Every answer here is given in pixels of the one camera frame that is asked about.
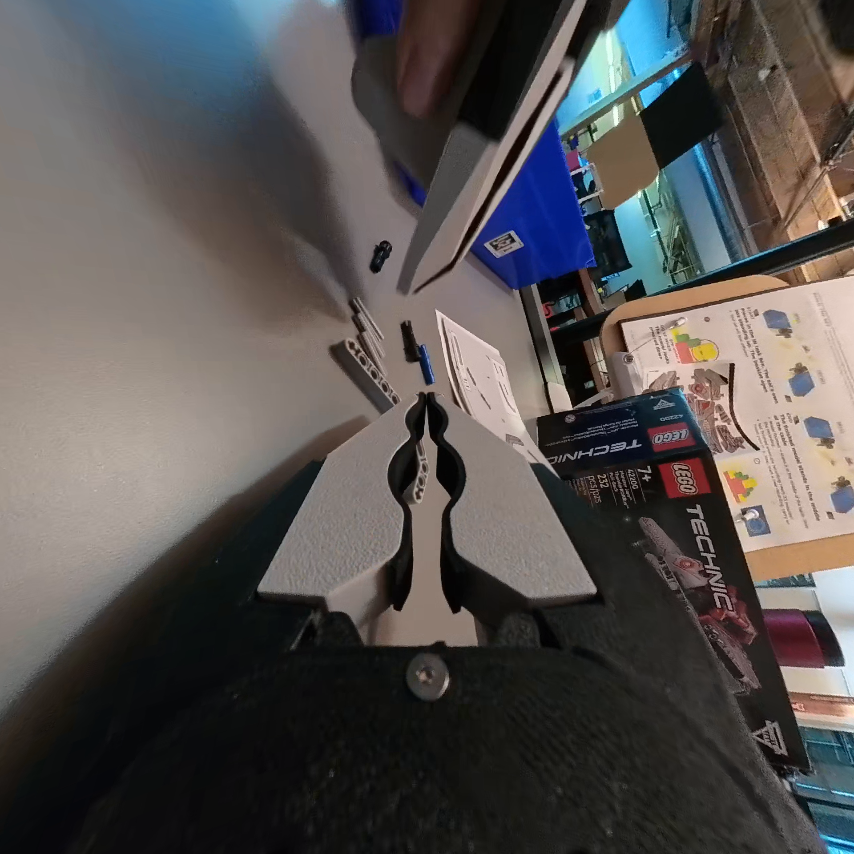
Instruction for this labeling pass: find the tan and black board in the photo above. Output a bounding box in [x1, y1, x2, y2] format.
[586, 63, 728, 209]

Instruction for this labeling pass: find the grey perforated frame beam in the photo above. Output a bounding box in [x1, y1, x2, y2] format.
[329, 339, 428, 507]

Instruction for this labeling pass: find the wooden book stand board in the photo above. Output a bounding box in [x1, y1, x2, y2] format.
[601, 274, 854, 581]

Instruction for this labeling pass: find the white stand clip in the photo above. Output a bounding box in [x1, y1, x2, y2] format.
[611, 350, 652, 402]

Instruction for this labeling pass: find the open instruction booklet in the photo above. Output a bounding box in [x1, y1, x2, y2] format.
[434, 310, 555, 466]

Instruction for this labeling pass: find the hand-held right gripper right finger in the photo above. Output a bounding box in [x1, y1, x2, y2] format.
[432, 393, 598, 625]

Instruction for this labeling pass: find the grey red sticker sheet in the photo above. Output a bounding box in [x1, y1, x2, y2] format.
[645, 363, 764, 454]

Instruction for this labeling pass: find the black metal pole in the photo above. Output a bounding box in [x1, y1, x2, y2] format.
[554, 223, 854, 332]

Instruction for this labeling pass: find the person's left hand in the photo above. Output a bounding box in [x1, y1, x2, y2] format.
[399, 0, 486, 118]

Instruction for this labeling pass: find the blue bin with square tag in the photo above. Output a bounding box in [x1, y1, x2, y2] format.
[349, 0, 598, 291]

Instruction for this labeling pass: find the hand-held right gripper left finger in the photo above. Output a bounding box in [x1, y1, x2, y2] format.
[257, 393, 425, 643]

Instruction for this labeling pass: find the maroon water bottle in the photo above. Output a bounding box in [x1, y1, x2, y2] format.
[761, 609, 847, 668]

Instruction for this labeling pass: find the grey desk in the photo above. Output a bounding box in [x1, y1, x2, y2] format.
[0, 0, 555, 736]

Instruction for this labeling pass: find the light grey axle rod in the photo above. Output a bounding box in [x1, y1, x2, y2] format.
[358, 332, 389, 377]
[352, 312, 388, 363]
[352, 297, 388, 342]

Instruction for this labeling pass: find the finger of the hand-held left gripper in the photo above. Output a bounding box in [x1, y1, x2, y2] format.
[416, 62, 579, 297]
[399, 62, 573, 297]

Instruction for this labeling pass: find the black toy set box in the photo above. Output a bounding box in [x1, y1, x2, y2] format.
[537, 386, 812, 773]

